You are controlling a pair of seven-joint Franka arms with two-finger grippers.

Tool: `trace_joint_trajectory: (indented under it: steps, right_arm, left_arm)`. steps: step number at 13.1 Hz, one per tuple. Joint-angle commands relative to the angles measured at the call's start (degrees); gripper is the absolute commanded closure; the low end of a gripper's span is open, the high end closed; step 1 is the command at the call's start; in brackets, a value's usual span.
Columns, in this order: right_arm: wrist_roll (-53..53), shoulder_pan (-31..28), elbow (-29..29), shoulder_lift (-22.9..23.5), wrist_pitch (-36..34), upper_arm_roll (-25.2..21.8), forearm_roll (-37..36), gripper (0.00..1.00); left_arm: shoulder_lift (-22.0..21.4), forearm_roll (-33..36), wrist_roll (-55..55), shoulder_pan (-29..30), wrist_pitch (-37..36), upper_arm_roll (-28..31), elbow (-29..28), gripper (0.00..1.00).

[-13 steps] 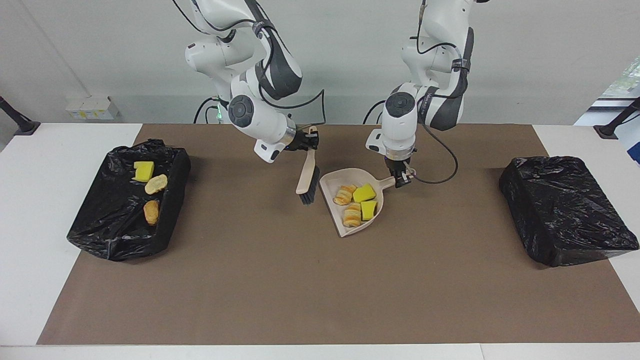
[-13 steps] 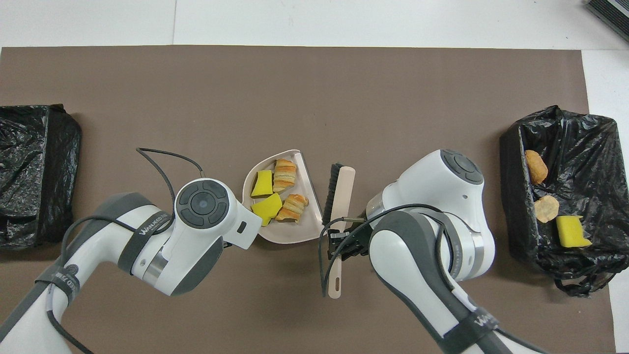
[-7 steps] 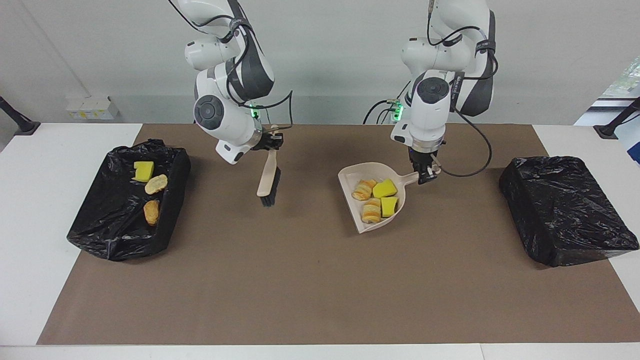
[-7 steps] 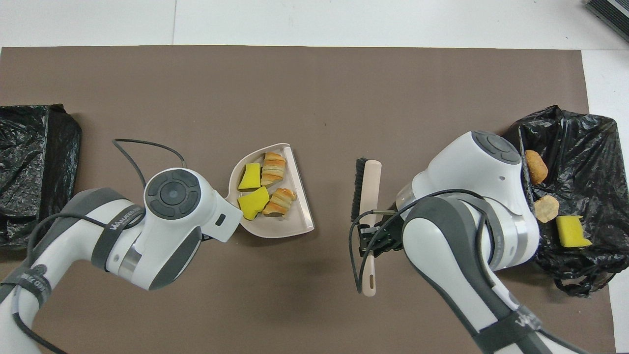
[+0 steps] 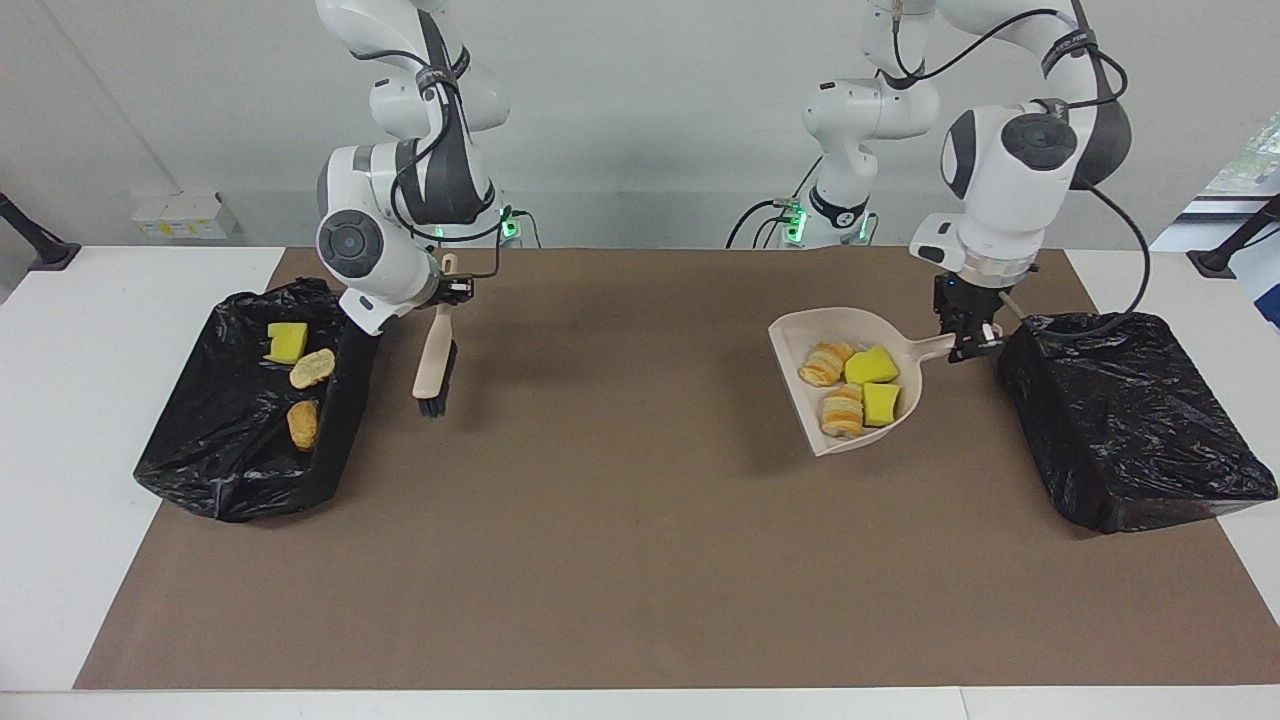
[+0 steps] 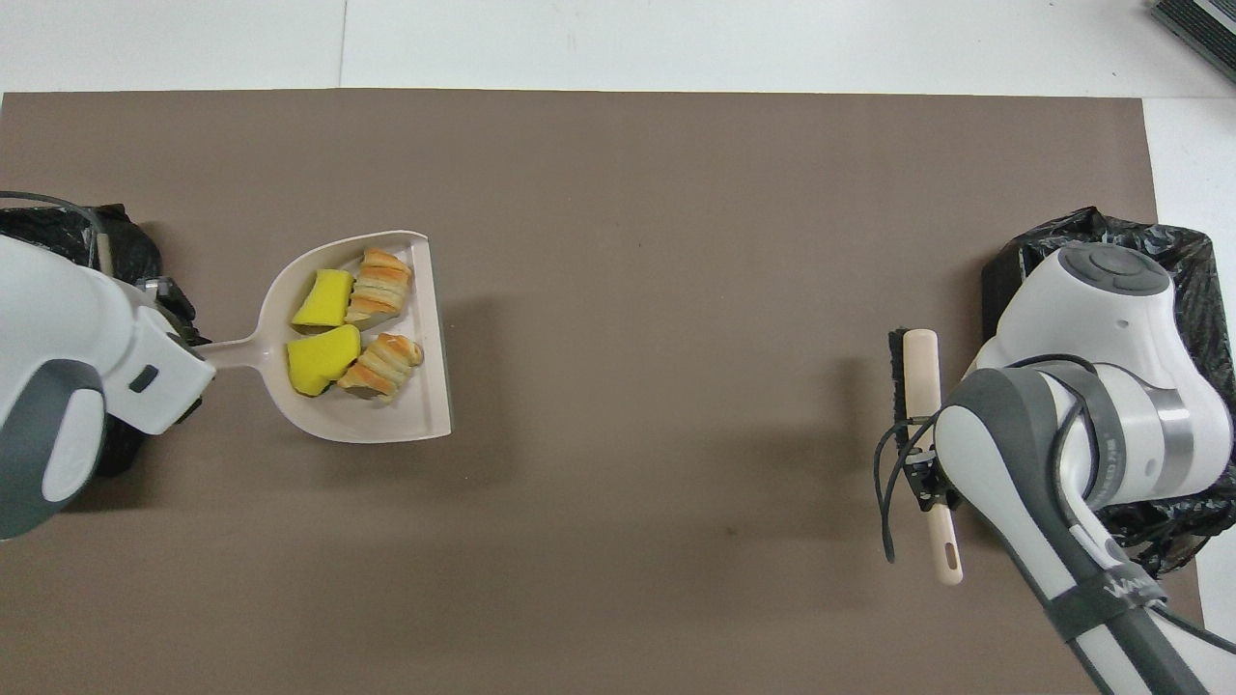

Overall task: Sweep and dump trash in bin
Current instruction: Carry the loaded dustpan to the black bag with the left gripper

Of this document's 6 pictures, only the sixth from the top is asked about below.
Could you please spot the beige plastic dustpan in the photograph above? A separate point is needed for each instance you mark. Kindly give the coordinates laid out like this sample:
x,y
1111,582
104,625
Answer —
x,y
386,415

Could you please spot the brown table mat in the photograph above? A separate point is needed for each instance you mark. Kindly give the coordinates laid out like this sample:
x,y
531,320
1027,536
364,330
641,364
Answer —
x,y
676,290

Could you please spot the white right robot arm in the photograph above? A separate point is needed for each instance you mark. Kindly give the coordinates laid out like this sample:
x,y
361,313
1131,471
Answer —
x,y
1110,319

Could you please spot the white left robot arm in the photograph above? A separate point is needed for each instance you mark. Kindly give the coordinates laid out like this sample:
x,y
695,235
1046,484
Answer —
x,y
58,319

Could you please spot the open black bag lined bin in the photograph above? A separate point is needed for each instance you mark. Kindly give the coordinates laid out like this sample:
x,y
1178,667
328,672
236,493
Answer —
x,y
1197,261

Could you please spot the large pale yellow bread chunk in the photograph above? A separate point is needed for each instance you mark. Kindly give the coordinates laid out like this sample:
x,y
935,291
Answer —
x,y
379,285

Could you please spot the dark grey ribbed device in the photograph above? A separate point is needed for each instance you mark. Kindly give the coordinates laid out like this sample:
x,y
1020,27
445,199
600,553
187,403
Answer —
x,y
1202,24

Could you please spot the closed black bag covered bin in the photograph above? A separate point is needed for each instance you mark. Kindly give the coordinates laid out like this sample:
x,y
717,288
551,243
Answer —
x,y
130,241

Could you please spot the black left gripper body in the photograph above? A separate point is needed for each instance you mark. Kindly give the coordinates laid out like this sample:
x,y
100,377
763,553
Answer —
x,y
179,311

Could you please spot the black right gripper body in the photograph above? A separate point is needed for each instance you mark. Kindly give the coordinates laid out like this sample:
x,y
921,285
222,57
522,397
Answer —
x,y
929,480

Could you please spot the small pale yellow bread chunk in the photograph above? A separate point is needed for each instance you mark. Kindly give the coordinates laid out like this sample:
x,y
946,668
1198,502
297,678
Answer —
x,y
381,367

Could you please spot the yellow sponge piece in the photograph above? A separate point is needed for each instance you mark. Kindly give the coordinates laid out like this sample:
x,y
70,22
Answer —
x,y
324,297
322,359

